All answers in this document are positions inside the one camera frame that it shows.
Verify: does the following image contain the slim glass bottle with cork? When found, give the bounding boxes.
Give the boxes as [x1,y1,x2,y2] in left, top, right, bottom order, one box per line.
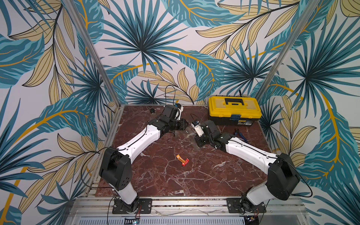
[174,125,197,146]

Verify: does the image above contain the red bottle label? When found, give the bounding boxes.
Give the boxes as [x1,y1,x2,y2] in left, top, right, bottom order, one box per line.
[182,158,189,167]

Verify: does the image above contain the orange bottle label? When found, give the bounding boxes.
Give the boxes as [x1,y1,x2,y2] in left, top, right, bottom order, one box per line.
[176,154,185,163]

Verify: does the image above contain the glass bottle with black cap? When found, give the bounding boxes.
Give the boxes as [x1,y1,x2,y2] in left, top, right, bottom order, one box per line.
[148,108,158,125]

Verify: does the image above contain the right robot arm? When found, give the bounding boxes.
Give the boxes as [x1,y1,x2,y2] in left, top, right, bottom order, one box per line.
[191,120,301,212]

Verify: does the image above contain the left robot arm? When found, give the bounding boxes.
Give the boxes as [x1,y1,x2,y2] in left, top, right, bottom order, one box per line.
[99,104,188,212]

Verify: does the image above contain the yellow and black toolbox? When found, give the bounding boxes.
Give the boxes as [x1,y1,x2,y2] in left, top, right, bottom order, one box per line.
[208,96,262,126]

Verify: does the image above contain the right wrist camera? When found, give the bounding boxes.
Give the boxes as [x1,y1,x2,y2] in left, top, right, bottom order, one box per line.
[191,120,204,137]

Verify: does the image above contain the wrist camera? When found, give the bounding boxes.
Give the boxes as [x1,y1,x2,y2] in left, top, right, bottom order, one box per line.
[174,103,184,120]
[191,120,204,137]

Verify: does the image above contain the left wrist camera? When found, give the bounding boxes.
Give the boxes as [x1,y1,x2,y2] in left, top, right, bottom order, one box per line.
[174,103,184,120]

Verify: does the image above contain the blue handled pliers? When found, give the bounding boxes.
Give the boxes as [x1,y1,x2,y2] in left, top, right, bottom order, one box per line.
[233,128,248,143]

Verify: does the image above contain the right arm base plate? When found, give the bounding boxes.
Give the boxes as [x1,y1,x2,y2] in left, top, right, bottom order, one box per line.
[226,198,266,214]

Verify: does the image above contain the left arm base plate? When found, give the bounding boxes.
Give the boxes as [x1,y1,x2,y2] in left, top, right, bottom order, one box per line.
[112,198,152,214]

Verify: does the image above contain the aluminium front rail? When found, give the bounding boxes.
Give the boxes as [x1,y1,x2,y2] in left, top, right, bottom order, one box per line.
[65,196,312,225]

